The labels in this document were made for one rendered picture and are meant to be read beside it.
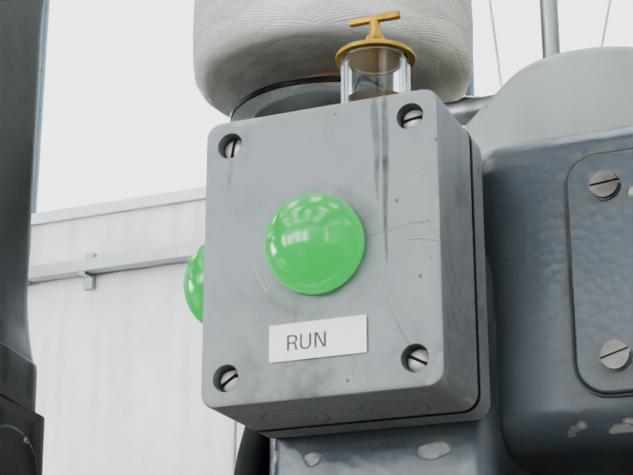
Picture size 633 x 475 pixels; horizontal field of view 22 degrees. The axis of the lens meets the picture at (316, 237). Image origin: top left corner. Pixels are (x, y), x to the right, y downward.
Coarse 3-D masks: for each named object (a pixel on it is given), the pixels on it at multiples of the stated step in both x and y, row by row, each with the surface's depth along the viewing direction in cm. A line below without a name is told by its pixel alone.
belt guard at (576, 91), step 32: (544, 64) 65; (576, 64) 64; (608, 64) 64; (512, 96) 66; (544, 96) 64; (576, 96) 64; (608, 96) 63; (480, 128) 69; (512, 128) 66; (544, 128) 64; (576, 128) 63; (608, 128) 63
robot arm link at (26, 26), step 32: (0, 0) 88; (32, 0) 91; (0, 32) 87; (32, 32) 90; (0, 64) 86; (32, 64) 89; (0, 96) 85; (32, 96) 88; (0, 128) 84; (32, 128) 87; (0, 160) 84; (32, 160) 86; (0, 192) 83; (32, 192) 85; (0, 224) 82; (0, 256) 81; (0, 288) 80; (0, 320) 79; (0, 352) 77; (0, 384) 76; (32, 384) 79; (0, 416) 76; (32, 416) 78
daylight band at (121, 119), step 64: (64, 0) 739; (128, 0) 724; (192, 0) 711; (512, 0) 649; (576, 0) 638; (64, 64) 727; (128, 64) 713; (192, 64) 700; (512, 64) 640; (64, 128) 716; (128, 128) 702; (192, 128) 689; (64, 192) 705; (128, 192) 692
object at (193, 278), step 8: (200, 248) 50; (192, 256) 50; (200, 256) 50; (192, 264) 50; (200, 264) 49; (192, 272) 50; (200, 272) 49; (184, 280) 50; (192, 280) 49; (200, 280) 49; (184, 288) 50; (192, 288) 49; (200, 288) 49; (192, 296) 49; (200, 296) 49; (192, 304) 50; (200, 304) 49; (192, 312) 50; (200, 312) 50; (200, 320) 50
